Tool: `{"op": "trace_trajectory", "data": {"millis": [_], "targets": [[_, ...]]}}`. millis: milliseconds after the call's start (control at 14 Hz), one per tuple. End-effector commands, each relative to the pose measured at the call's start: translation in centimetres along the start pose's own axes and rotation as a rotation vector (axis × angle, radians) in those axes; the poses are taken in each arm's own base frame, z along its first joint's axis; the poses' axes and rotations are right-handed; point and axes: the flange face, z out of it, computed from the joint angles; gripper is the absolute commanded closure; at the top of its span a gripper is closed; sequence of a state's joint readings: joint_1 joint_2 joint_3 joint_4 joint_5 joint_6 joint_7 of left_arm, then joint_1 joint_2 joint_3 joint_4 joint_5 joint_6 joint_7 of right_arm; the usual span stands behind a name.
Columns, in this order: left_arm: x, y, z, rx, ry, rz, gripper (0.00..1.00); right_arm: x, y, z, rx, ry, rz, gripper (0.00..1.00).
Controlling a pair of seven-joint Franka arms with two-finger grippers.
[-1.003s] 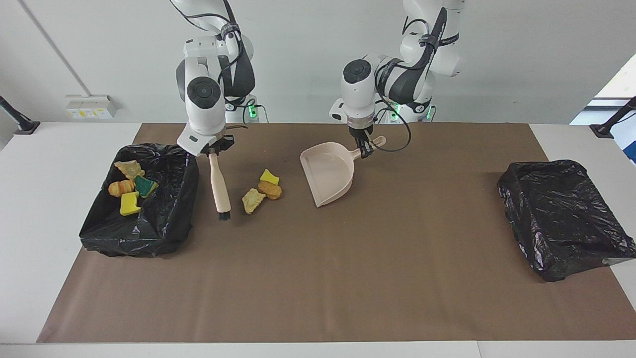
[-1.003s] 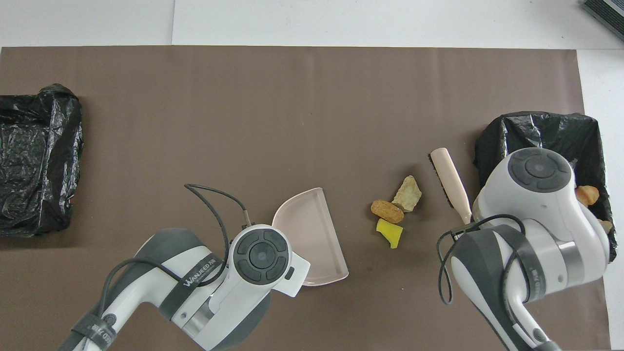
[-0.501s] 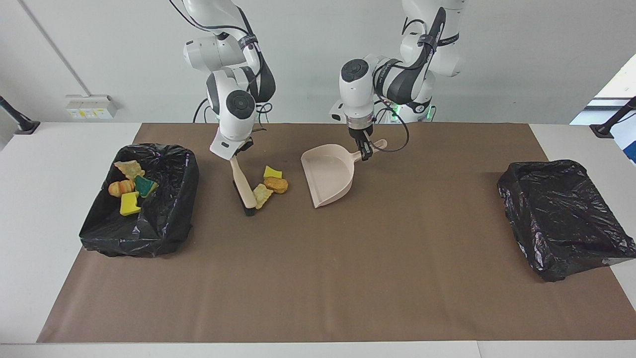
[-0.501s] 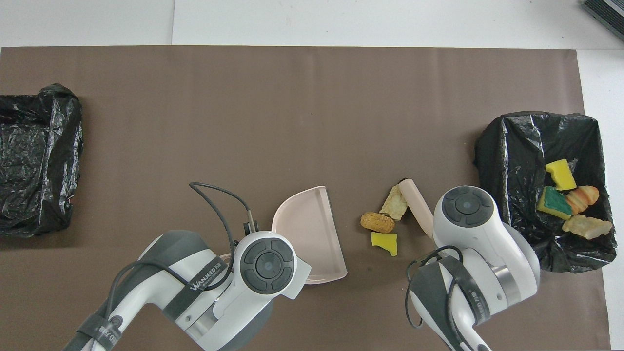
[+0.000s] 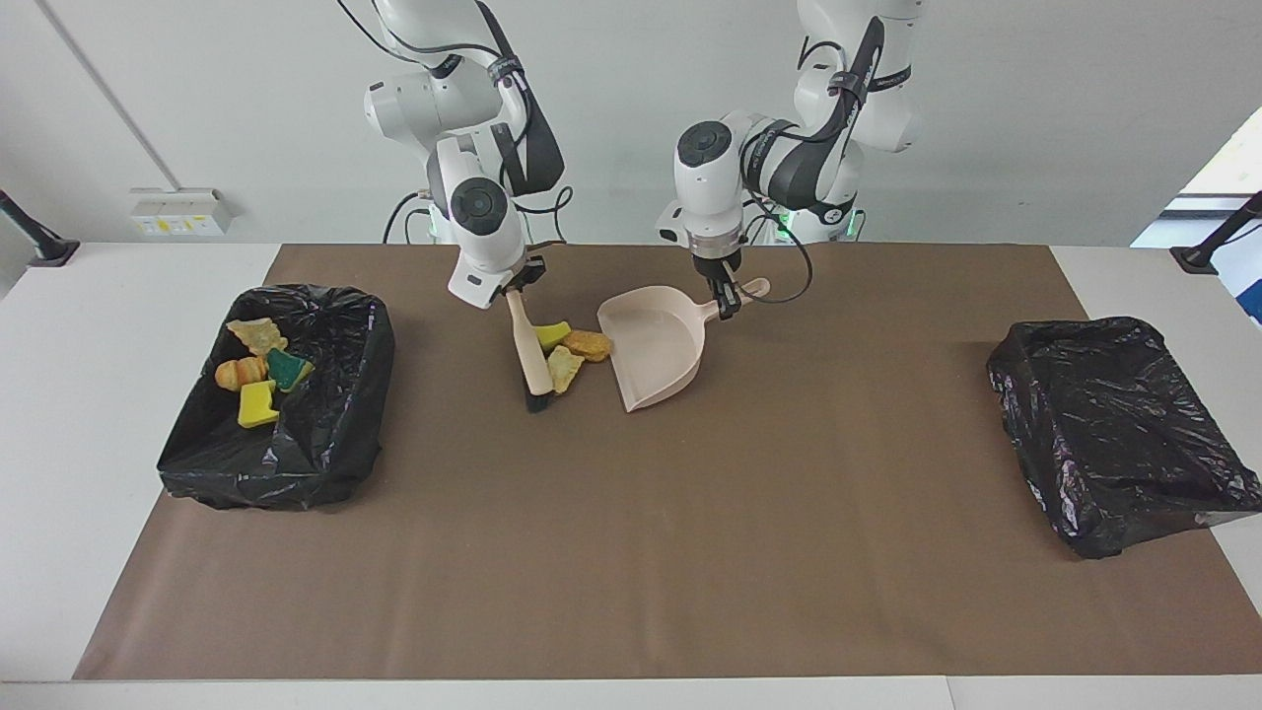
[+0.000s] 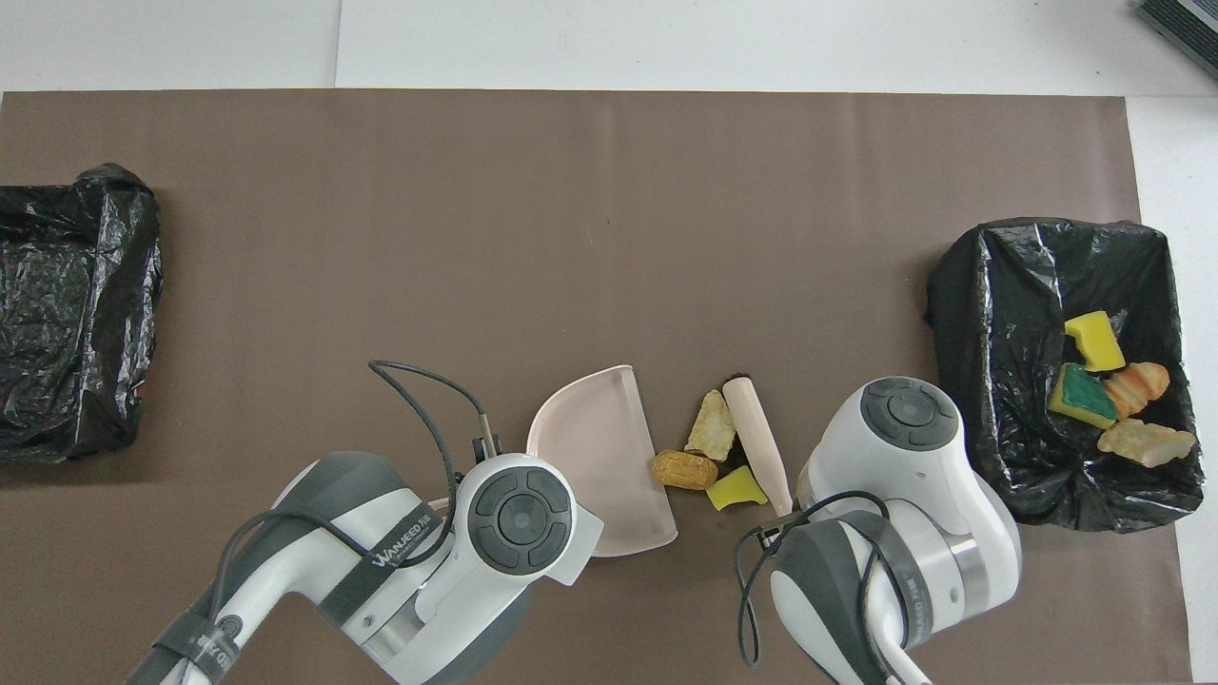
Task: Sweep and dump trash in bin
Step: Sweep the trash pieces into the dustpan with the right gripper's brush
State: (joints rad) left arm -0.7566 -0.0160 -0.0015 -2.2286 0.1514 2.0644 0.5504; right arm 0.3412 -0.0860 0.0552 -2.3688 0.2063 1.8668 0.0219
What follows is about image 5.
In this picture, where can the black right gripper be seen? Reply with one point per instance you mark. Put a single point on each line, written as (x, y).
(529, 276)

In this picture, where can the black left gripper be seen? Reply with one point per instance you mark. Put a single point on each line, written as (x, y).
(718, 264)

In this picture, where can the small yellow sponge piece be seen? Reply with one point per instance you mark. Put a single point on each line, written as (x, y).
(555, 335)

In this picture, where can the beige hand brush black bristles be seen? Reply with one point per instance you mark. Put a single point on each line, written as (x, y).
(532, 355)

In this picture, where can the pale pink plastic dustpan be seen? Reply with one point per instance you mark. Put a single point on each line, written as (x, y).
(661, 345)

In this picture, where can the brown oval bread nugget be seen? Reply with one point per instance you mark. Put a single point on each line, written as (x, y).
(589, 345)

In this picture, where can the pale yellow sponge chunk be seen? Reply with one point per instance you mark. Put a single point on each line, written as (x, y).
(565, 370)

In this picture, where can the yellow sponge with green pad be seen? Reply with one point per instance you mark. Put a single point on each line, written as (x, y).
(289, 369)

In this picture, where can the pale cream bread chunk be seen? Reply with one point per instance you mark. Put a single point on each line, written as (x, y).
(256, 335)

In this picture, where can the large yellow sponge piece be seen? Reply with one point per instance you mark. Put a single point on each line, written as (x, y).
(258, 406)

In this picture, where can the orange striped croissant piece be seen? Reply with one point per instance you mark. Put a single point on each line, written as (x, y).
(240, 374)

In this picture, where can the bin lined with black bag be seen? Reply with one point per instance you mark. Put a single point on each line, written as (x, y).
(1114, 434)
(325, 434)

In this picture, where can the brown paper table mat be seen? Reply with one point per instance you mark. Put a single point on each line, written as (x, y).
(631, 631)

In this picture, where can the white wall socket box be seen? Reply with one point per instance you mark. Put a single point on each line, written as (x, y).
(177, 210)

